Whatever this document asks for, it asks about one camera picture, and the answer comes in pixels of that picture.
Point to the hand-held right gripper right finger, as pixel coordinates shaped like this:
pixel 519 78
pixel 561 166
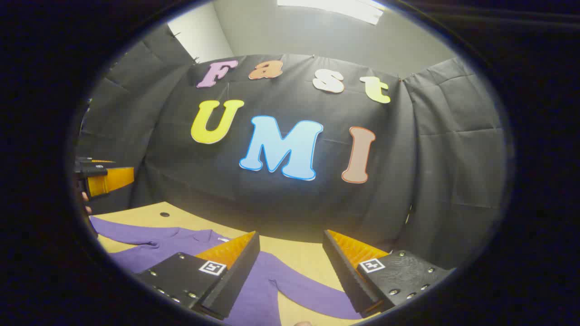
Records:
pixel 349 276

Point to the purple button shirt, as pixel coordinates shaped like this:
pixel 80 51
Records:
pixel 272 285

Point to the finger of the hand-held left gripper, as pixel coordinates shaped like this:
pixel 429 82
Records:
pixel 113 180
pixel 103 161

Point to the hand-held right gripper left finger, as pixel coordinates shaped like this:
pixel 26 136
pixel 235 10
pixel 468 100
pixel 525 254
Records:
pixel 240 276

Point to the black backdrop cloth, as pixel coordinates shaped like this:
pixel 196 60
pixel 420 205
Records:
pixel 294 203

